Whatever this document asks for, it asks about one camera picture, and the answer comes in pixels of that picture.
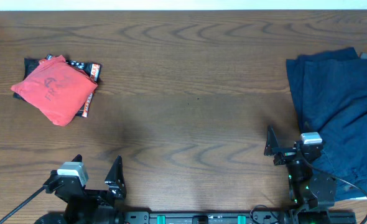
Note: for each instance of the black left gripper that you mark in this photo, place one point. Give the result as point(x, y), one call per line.
point(105, 198)

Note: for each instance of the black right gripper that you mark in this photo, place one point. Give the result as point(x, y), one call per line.
point(285, 154)

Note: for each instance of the navy blue garment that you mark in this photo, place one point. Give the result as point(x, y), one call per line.
point(329, 93)

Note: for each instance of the orange t-shirt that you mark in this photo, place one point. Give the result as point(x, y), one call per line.
point(57, 89)

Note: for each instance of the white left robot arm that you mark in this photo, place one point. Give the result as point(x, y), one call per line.
point(57, 218)

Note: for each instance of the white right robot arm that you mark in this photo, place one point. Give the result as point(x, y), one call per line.
point(311, 193)

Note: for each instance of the black printed folded shirt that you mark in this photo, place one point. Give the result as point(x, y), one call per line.
point(91, 69)

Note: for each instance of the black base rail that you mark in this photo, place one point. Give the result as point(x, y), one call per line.
point(254, 217)

